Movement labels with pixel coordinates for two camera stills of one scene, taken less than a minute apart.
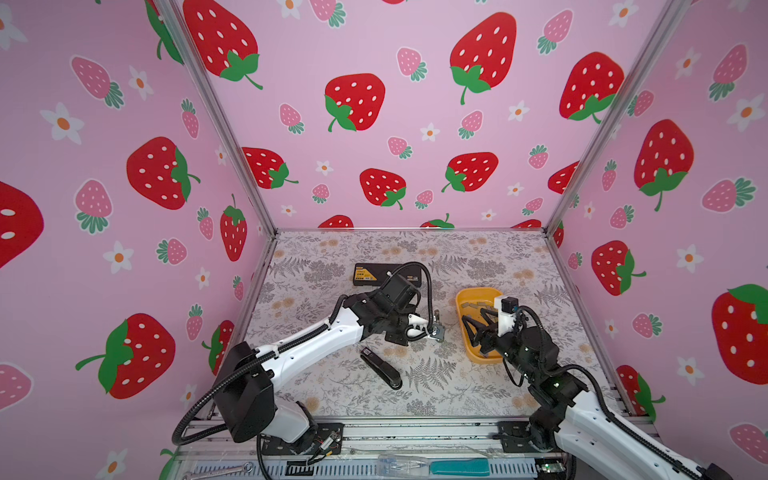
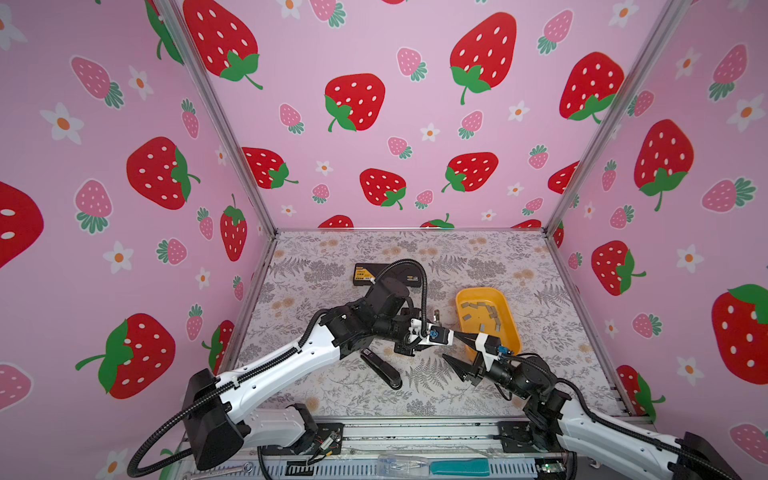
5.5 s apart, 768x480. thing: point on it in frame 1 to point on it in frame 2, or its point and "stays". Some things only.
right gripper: [474, 339] to [477, 373]
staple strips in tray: [485, 304] stays
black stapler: [386, 372] stays
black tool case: [373, 274] stays
